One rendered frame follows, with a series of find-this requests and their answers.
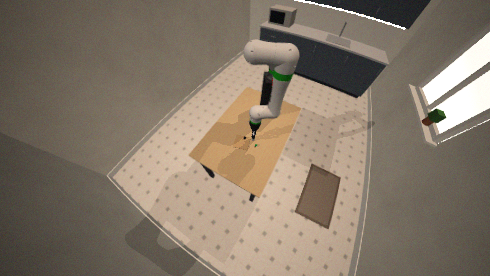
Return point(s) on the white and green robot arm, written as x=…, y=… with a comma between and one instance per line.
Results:
x=284, y=58

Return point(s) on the tan mat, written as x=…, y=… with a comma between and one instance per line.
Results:
x=241, y=143

